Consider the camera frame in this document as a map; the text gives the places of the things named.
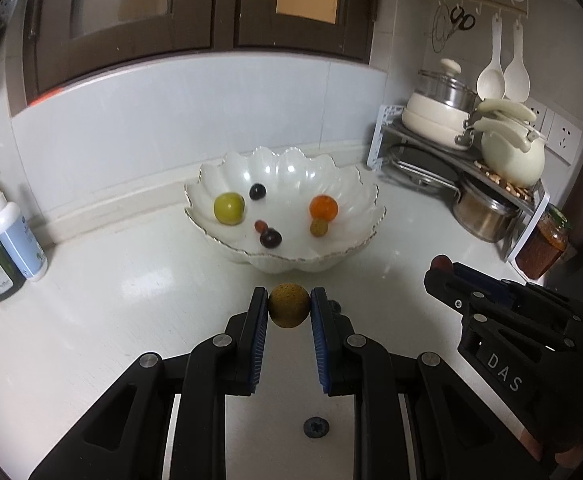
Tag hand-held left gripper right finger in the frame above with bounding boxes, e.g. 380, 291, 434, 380
310, 286, 559, 480

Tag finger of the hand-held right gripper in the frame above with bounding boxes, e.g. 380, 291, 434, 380
449, 260, 579, 346
424, 266, 575, 348

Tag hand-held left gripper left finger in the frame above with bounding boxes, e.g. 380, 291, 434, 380
29, 286, 271, 480

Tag tan round fruit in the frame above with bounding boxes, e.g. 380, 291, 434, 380
268, 283, 311, 328

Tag white scalloped bowl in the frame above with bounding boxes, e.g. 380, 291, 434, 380
184, 146, 387, 276

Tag person's right hand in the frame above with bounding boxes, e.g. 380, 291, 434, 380
519, 427, 583, 469

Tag stainless steel pot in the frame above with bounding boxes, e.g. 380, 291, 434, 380
452, 176, 520, 244

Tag glass jar of sauce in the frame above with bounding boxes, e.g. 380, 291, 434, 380
514, 205, 571, 281

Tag blueberry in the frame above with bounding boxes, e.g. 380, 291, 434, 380
303, 416, 331, 440

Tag glass pan lid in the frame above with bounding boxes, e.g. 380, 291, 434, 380
389, 142, 460, 189

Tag white kettle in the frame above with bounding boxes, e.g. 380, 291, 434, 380
473, 97, 546, 187

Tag orange tangerine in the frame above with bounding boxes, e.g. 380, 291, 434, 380
309, 195, 339, 221

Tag yellow-green apple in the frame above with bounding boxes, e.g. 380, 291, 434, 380
214, 192, 246, 225

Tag white grey shelf rack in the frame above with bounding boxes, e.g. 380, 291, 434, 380
366, 104, 552, 263

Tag white cooking pot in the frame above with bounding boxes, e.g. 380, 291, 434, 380
401, 91, 477, 151

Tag steel pot with glass lid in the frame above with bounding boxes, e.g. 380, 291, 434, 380
418, 58, 479, 114

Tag white ladle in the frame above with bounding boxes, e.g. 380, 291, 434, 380
476, 12, 506, 101

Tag white rice paddle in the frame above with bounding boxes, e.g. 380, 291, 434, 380
503, 20, 530, 103

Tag black scissors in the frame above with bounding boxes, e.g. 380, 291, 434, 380
449, 5, 477, 31

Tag white pump bottle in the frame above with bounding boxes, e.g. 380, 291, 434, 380
0, 171, 49, 282

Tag brown wooden window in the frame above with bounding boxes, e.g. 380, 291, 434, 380
24, 0, 379, 107

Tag white wall outlet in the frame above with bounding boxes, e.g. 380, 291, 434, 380
544, 110, 583, 164
524, 99, 555, 132

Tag wire whisk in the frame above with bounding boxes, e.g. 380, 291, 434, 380
431, 2, 455, 54

